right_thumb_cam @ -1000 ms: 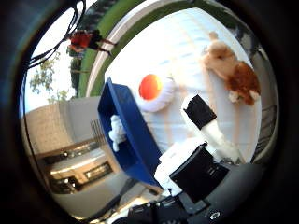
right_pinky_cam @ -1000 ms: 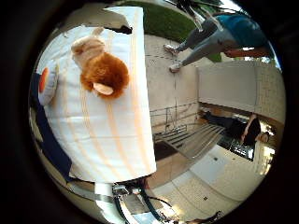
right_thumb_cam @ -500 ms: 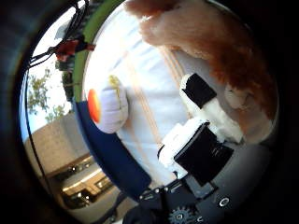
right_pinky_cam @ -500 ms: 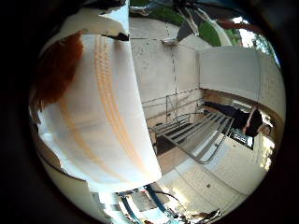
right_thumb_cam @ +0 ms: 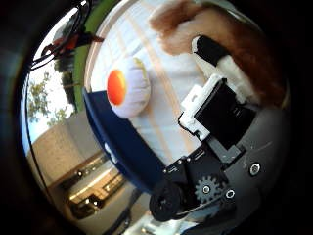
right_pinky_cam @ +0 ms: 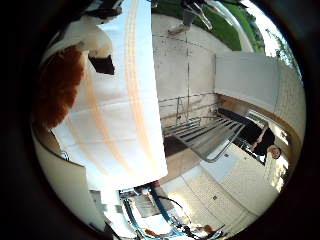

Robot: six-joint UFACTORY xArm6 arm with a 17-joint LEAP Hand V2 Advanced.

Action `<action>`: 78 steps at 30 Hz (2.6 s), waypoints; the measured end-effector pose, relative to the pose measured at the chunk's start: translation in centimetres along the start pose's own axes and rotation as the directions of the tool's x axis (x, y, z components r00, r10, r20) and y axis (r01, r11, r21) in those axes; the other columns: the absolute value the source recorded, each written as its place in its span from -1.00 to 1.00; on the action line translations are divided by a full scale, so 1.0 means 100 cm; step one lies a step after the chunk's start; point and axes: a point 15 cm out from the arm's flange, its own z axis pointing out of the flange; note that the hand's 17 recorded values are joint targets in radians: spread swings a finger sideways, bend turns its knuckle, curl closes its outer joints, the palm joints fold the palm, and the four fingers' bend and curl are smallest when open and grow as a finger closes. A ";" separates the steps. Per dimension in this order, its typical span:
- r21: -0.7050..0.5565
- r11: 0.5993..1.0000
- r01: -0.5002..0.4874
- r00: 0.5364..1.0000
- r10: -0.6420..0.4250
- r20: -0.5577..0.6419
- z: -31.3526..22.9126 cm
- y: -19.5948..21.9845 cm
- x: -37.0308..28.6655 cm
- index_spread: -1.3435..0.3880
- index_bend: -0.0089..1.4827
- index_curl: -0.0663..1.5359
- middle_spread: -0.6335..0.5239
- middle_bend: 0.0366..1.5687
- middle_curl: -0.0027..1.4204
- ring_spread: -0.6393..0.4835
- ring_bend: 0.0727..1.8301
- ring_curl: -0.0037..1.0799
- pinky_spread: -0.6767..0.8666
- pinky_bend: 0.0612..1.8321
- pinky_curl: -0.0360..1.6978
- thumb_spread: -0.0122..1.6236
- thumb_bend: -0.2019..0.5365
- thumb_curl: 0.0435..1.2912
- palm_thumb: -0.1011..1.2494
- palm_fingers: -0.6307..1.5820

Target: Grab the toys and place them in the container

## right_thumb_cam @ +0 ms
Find fried egg plush toy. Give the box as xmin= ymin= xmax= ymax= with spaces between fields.
xmin=106 ymin=56 xmax=152 ymax=119

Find brown and white plush toy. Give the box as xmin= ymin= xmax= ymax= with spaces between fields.
xmin=149 ymin=0 xmax=288 ymax=107

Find white striped tablecloth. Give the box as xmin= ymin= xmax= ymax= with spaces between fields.
xmin=83 ymin=0 xmax=209 ymax=166

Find black cable bundle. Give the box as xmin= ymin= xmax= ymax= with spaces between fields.
xmin=29 ymin=0 xmax=94 ymax=71

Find blue plastic container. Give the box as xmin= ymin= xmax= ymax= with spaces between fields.
xmin=81 ymin=87 xmax=167 ymax=194

